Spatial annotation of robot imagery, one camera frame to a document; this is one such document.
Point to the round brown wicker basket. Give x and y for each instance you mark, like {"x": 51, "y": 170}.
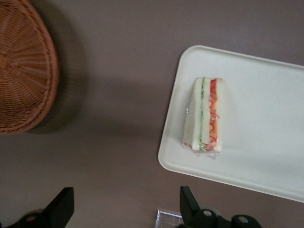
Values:
{"x": 23, "y": 71}

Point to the triangle sandwich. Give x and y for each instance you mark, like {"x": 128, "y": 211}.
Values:
{"x": 204, "y": 114}

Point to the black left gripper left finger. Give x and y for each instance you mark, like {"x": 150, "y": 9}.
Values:
{"x": 59, "y": 209}

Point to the cream plastic tray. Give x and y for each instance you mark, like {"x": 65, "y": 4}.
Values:
{"x": 249, "y": 123}

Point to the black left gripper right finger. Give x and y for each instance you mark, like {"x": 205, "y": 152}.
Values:
{"x": 190, "y": 209}

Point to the clear acrylic bottle rack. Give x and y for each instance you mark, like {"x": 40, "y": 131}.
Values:
{"x": 167, "y": 218}

